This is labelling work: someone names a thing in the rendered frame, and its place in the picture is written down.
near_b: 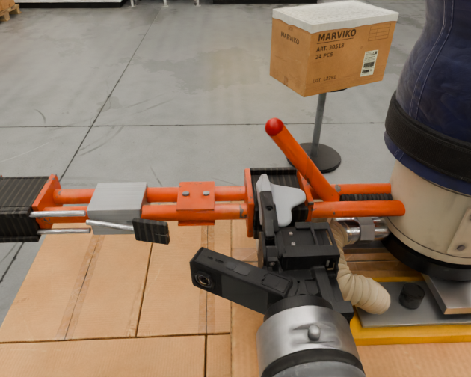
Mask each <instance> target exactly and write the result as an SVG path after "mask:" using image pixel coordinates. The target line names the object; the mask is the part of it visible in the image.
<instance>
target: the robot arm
mask: <svg viewBox="0 0 471 377"><path fill-rule="evenodd" d="M256 191H257V200H258V204H259V220H260V225H262V230H263V232H259V238H258V239H256V248H257V257H258V267H257V266H253V265H251V264H249V263H245V262H243V261H241V260H237V259H235V258H232V257H229V256H227V255H224V254H221V253H218V252H216V251H213V250H210V249H208V248H204V247H201V248H200V249H199V250H198V251H197V253H196V254H195V255H194V256H193V257H192V259H191V260H190V262H189V265H190V270H191V281H192V283H193V285H194V286H196V287H198V288H200V289H203V290H205V291H207V292H210V293H212V294H215V295H218V296H220V297H222V298H225V299H227V300H229V301H232V302H235V303H236V304H240V305H241V306H244V307H247V308H249V309H251V310H254V311H256V312H258V313H261V314H263V315H264V317H263V323H262V325H261V326H260V327H259V329H258V331H257V333H256V350H257V358H258V365H259V377H366V374H365V372H364V369H363V365H362V362H361V360H360V356H359V353H358V351H357V347H356V344H355V342H354V338H353V335H352V333H351V329H350V321H351V319H352V318H353V317H354V308H353V307H352V304H351V301H344V299H343V297H342V293H341V290H340V288H339V284H338V281H337V279H336V278H337V275H338V271H339V266H338V264H339V258H340V252H339V249H338V247H337V244H336V241H335V239H334V237H333V233H332V231H331V228H330V225H329V223H328V222H318V223H312V222H311V221H310V222H295V227H286V226H288V225H289V224H290V223H291V221H292V213H291V210H292V208H294V207H295V206H297V205H299V204H302V203H303V202H304V201H305V200H306V195H305V193H304V192H303V191H302V190H301V189H299V188H292V187H287V186H279V185H274V184H272V183H271V182H269V179H268V176H267V174H262V175H261V176H260V178H259V180H258V181H257V183H256ZM274 208H275V209H274ZM275 211H276V212H275ZM278 227H282V228H279V229H278ZM326 230H327V231H328V234H329V237H330V240H331V242H332V245H330V241H329V239H328V237H327V233H326ZM333 264H334V267H333ZM330 268H333V269H330ZM327 269H328V270H327Z"/></svg>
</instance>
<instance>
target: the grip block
mask: <svg viewBox="0 0 471 377"><path fill-rule="evenodd" d="M296 171H297V169H296V167H278V168H245V169H244V185H245V201H244V203H246V204H247V220H246V228H247V237H253V238H254V239H258V238H259V232H263V230H262V225H260V220H259V204H258V200H257V191H256V183H257V181H258V180H259V178H260V176H261V175H262V174H267V176H268V179H269V182H271V183H272V184H274V185H279V186H287V187H292V188H297V189H301V190H302V191H303V192H304V193H305V195H306V200H305V201H304V202H303V203H302V204H299V205H297V206H295V207H294V208H292V210H291V213H292V221H291V223H290V224H289V225H288V226H286V227H295V222H310V221H311V219H312V214H313V206H314V202H313V198H312V195H311V193H310V188H309V186H308V183H307V181H306V180H305V179H304V178H303V176H302V175H301V174H300V172H299V171H297V176H296Z"/></svg>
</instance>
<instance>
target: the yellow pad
mask: <svg viewBox="0 0 471 377"><path fill-rule="evenodd" d="M371 279H372V280H374V281H377V282H378V283H379V284H380V285H381V286H383V287H384V289H385V290H387V292H388V293H389V295H390V305H389V307H388V310H386V311H385V312H384V313H383V314H380V315H378V314H372V313H367V312H366V311H364V310H363V309H361V308H359V307H356V306H355V305H353V306H352V307H353V308H354V317H353V318H352V319H351V321H350V329H351V333H352V335H353V338H354V342H355V344H356V346H370V345H392V344H415V343H459V342H471V313H459V314H444V313H443V312H442V310H441V309H440V306H439V304H438V303H437V301H436V299H435V297H434V296H433V294H432V292H431V290H430V289H429V287H428V285H427V283H426V282H425V279H424V277H423V276H416V277H388V278H371Z"/></svg>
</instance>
